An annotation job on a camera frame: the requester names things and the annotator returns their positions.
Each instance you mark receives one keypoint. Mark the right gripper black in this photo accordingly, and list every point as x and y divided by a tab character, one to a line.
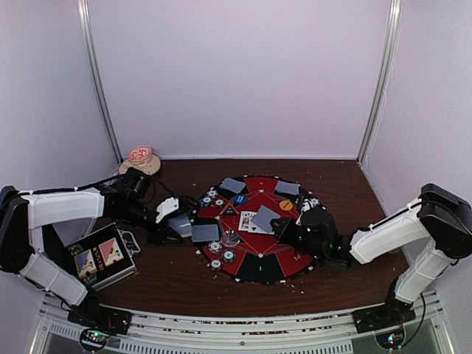
285	232

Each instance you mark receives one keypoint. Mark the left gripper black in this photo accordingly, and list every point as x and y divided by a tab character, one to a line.
158	234

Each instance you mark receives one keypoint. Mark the blue playing card deck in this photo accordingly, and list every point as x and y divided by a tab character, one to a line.
181	224

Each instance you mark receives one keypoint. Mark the orange big blind button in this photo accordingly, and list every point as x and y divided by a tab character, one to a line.
286	205

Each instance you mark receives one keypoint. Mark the dealt card sector three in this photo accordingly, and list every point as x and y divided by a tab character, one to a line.
205	233

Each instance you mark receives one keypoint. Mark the dealt card sector seven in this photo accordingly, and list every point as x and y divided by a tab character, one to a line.
287	187

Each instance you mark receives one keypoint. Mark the green fifty chips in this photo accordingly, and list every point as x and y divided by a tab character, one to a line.
228	256
206	201

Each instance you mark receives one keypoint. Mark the brown hundred chip sector two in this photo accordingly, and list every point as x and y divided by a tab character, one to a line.
215	265

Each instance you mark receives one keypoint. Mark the king of diamonds card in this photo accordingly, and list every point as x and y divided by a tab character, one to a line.
245	221

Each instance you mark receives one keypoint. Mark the clear acrylic dealer button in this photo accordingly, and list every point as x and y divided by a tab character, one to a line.
230	238

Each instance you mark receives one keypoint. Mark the black triangle all-in marker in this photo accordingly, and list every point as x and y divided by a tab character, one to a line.
230	210

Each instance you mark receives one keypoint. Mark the blue small blind button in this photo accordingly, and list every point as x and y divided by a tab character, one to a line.
239	199

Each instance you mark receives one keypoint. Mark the dealt card sector five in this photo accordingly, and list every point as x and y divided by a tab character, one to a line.
232	185

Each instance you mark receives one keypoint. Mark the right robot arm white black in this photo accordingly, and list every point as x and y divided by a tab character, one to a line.
437	215

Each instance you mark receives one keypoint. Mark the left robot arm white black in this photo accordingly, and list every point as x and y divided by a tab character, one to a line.
32	248

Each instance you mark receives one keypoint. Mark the aluminium poker case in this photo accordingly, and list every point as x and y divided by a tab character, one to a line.
105	256

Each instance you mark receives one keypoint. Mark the round red black poker mat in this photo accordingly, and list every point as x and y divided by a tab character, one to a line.
260	258

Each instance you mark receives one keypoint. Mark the round wooden plate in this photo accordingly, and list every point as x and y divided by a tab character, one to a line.
149	167

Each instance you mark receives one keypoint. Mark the red white patterned bowl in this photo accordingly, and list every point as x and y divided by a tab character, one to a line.
140	154

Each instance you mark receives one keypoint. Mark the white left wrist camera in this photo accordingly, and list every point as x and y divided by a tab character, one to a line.
165	208

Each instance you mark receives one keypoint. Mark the front aluminium rail base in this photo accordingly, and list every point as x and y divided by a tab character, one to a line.
328	332

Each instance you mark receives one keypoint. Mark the right aluminium frame post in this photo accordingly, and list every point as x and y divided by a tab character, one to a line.
387	58

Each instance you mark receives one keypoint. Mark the aluminium frame post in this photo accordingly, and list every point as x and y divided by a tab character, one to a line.
85	22
387	58

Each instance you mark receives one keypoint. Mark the left aluminium frame post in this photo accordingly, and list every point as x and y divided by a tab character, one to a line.
85	22

